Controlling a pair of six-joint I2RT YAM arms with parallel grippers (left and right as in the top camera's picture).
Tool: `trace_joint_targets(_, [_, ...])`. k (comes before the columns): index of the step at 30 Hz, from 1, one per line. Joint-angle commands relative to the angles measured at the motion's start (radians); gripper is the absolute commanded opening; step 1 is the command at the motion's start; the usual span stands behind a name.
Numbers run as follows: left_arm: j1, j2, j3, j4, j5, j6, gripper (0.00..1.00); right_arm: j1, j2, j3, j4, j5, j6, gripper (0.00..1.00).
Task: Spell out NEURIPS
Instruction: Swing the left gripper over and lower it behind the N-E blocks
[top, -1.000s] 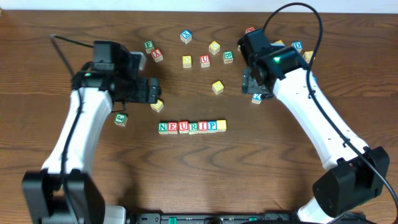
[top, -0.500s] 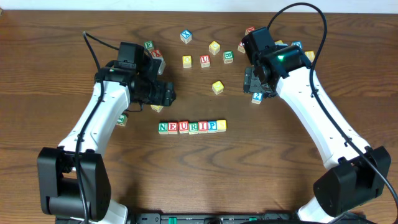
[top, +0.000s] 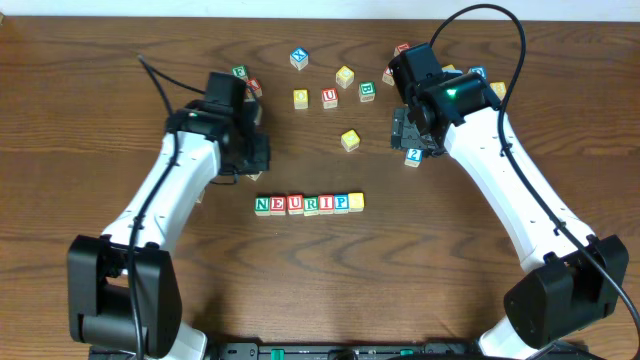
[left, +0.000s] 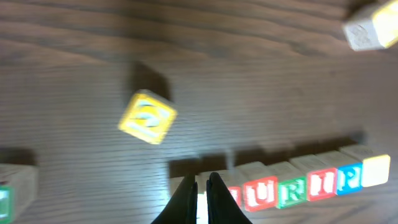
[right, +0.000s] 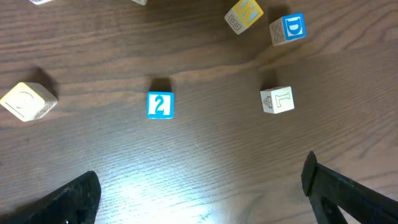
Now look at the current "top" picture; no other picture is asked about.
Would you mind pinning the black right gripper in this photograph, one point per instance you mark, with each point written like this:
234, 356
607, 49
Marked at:
403, 132

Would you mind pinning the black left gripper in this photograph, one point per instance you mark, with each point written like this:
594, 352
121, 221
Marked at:
257, 156

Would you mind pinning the green N wooden block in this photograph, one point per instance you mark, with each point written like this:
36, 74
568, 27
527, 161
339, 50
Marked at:
262, 206

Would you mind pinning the red E wooden block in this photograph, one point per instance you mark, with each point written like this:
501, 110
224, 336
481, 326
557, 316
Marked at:
278, 205

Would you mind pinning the red u block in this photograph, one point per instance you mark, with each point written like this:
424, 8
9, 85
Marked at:
329, 98
295, 204

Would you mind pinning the green R wooden block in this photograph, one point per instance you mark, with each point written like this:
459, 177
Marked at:
310, 206

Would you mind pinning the yellow S wooden block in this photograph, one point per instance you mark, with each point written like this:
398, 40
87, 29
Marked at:
356, 201

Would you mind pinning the blue P wooden block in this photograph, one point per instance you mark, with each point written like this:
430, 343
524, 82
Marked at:
341, 203

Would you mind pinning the red i block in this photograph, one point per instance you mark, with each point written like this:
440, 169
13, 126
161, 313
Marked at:
326, 204
388, 77

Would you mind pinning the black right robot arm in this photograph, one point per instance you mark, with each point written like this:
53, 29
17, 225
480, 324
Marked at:
571, 275

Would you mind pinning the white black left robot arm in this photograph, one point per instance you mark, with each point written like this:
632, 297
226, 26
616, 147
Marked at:
123, 294

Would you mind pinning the blue 2 wooden block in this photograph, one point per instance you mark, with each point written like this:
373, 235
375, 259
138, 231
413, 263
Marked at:
413, 157

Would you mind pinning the yellow G wooden block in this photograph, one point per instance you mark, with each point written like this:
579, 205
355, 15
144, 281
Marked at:
254, 177

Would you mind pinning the yellow Q wooden block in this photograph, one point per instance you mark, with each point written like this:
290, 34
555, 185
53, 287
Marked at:
350, 140

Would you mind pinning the green B wooden block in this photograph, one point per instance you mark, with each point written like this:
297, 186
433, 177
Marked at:
367, 91

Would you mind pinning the green J wooden block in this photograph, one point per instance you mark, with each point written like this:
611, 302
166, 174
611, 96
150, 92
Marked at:
200, 197

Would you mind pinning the red X wooden block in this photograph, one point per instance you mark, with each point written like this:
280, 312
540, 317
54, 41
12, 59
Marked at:
254, 89

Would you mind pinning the yellow block left middle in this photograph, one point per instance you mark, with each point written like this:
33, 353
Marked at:
300, 99

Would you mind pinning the green F wooden block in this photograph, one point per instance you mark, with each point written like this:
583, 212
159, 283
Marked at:
241, 72

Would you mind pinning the yellow block upper centre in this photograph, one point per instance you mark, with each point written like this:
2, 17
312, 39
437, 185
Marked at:
345, 77

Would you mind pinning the red block far top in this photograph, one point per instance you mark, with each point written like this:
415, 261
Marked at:
401, 48

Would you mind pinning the blue D block upper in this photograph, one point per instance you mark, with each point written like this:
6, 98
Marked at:
480, 70

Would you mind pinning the yellow 8 wooden block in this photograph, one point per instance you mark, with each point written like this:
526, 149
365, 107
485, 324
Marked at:
499, 89

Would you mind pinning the blue X wooden block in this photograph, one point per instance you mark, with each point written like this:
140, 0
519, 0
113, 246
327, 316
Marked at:
299, 58

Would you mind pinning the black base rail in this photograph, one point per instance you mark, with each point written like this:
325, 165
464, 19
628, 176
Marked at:
430, 350

